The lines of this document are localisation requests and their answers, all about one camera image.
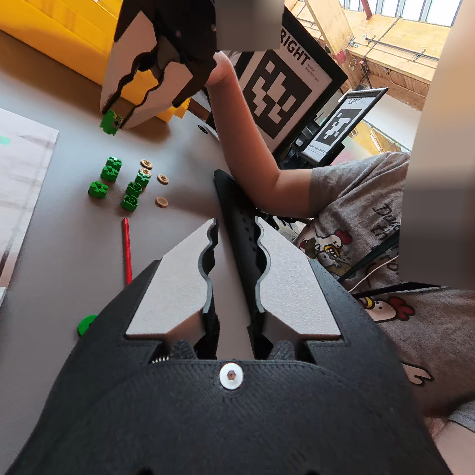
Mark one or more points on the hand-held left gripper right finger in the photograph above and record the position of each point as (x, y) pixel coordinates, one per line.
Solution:
(293, 293)

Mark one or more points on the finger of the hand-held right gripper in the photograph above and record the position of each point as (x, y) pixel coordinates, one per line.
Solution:
(163, 92)
(126, 55)

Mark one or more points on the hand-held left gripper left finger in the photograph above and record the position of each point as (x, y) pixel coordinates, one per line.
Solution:
(174, 293)

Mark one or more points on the green round brick piece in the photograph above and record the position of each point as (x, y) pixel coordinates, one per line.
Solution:
(111, 122)

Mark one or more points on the person's right forearm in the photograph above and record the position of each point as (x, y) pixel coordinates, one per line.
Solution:
(245, 141)

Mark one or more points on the grey desk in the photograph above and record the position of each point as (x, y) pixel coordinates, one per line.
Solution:
(74, 241)

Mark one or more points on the red thin rod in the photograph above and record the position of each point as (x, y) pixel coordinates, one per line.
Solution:
(127, 250)

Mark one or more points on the yellow plastic bin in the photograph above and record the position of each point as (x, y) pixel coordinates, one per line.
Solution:
(55, 29)

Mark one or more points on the black dimpled wrist rest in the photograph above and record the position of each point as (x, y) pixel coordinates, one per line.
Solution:
(237, 230)

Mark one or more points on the green flat round tile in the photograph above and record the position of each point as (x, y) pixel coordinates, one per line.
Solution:
(87, 324)

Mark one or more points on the cluster of green round bricks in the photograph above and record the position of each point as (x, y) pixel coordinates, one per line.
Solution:
(110, 173)

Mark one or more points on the person in grey shirt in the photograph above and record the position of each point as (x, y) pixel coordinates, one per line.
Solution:
(352, 200)

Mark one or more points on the black framed marker sign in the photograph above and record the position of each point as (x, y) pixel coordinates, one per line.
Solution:
(339, 128)
(282, 96)

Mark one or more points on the instruction booklet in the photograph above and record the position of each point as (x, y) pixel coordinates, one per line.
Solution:
(22, 178)

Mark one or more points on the person's bare leg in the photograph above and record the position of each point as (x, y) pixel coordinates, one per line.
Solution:
(460, 452)

